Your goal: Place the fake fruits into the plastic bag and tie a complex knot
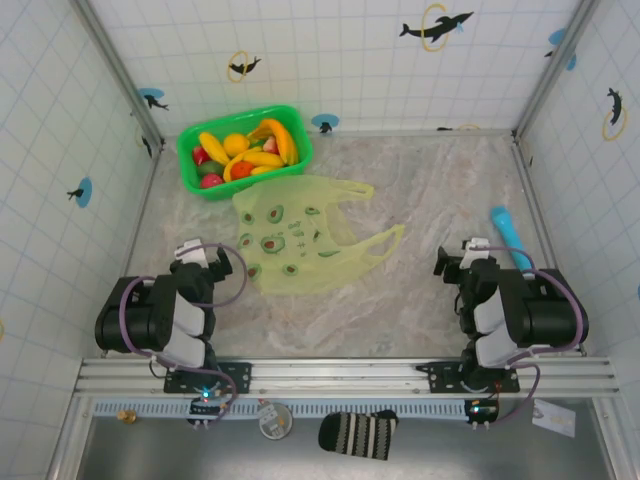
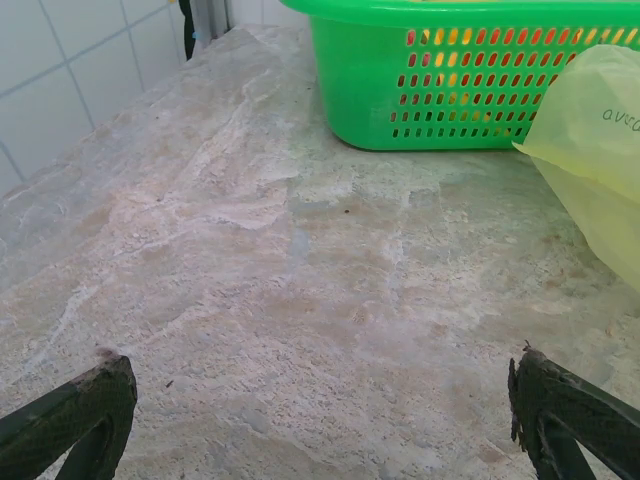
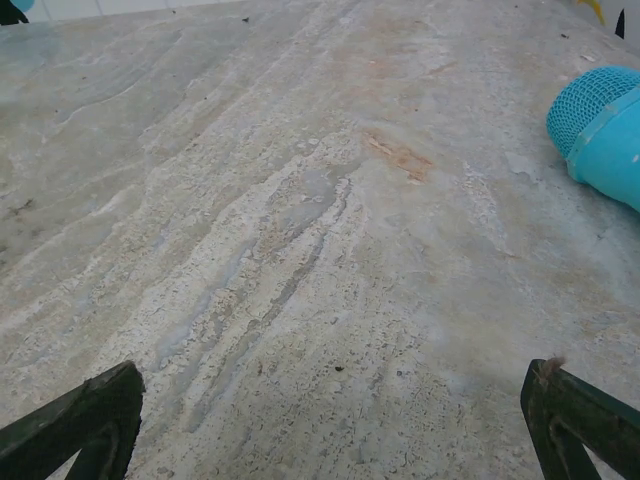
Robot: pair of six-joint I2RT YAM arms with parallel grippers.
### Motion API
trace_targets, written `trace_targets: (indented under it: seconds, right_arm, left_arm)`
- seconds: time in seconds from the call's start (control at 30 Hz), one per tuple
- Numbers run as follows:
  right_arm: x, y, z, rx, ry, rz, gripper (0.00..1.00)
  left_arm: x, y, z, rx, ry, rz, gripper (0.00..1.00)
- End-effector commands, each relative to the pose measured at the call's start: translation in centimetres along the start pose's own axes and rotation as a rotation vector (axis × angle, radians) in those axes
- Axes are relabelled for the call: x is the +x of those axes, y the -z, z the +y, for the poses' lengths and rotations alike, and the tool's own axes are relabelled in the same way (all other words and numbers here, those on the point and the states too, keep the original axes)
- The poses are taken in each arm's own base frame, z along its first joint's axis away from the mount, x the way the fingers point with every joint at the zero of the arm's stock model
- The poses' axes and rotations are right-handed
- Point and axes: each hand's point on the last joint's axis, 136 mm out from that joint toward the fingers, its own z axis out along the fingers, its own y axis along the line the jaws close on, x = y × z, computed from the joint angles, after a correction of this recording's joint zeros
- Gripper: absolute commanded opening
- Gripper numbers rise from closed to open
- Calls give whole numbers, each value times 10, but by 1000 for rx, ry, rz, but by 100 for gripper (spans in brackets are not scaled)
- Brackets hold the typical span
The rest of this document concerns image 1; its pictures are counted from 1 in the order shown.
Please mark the green perforated plastic basket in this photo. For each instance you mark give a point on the green perforated plastic basket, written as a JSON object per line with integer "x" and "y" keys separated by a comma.
{"x": 235, "y": 189}

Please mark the yellow-green avocado print plastic bag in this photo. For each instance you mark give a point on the yellow-green avocado print plastic bag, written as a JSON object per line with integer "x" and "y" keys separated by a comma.
{"x": 300, "y": 260}

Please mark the fake orange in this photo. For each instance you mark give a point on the fake orange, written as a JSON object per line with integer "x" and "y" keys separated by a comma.
{"x": 241, "y": 171}

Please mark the green fake fruit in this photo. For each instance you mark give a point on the green fake fruit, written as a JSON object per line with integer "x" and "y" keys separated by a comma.
{"x": 207, "y": 168}

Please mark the red fake apple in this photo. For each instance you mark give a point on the red fake apple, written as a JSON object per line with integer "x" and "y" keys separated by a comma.
{"x": 200, "y": 156}

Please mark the yellow fake lemon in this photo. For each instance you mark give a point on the yellow fake lemon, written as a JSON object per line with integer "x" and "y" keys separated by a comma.
{"x": 236, "y": 144}

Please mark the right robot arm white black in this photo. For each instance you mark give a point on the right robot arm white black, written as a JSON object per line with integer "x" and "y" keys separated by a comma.
{"x": 545, "y": 315}

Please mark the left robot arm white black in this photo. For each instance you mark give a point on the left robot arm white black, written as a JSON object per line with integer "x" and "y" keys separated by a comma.
{"x": 150, "y": 310}

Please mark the pink-red fake fruit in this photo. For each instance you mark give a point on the pink-red fake fruit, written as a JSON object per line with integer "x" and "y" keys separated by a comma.
{"x": 212, "y": 181}

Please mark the small yellow fake banana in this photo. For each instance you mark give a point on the small yellow fake banana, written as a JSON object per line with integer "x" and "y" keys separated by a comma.
{"x": 262, "y": 170}

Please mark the orange-yellow fake banana bunch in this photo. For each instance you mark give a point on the orange-yellow fake banana bunch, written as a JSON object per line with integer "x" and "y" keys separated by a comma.
{"x": 285, "y": 140}

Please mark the light blue cylinder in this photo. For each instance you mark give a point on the light blue cylinder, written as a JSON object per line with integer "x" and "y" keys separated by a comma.
{"x": 507, "y": 230}

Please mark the dolphin blue circle sticker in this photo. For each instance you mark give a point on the dolphin blue circle sticker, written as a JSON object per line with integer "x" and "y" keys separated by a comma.
{"x": 86, "y": 192}
{"x": 557, "y": 36}
{"x": 325, "y": 120}
{"x": 150, "y": 94}

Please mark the small brass fitting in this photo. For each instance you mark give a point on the small brass fitting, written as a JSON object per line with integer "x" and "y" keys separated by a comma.
{"x": 127, "y": 416}

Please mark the white paper card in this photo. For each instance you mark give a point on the white paper card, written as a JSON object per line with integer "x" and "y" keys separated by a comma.
{"x": 555, "y": 420}

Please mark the round metal disc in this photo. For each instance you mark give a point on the round metal disc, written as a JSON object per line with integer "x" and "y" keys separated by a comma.
{"x": 275, "y": 422}

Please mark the black beige striped sock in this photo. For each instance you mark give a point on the black beige striped sock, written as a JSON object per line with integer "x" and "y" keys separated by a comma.
{"x": 355, "y": 435}

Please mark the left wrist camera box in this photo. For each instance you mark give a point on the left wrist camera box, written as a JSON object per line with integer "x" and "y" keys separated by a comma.
{"x": 192, "y": 252}

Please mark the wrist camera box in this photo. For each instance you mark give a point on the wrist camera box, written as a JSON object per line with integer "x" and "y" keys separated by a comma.
{"x": 192, "y": 252}
{"x": 475, "y": 248}

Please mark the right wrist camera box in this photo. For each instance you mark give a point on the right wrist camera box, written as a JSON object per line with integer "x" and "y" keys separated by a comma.
{"x": 475, "y": 248}

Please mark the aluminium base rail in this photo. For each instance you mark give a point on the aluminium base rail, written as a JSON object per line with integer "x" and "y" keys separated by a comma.
{"x": 330, "y": 377}

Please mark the aluminium frame post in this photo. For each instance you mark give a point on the aluminium frame post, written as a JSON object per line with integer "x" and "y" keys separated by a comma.
{"x": 547, "y": 85}
{"x": 121, "y": 75}

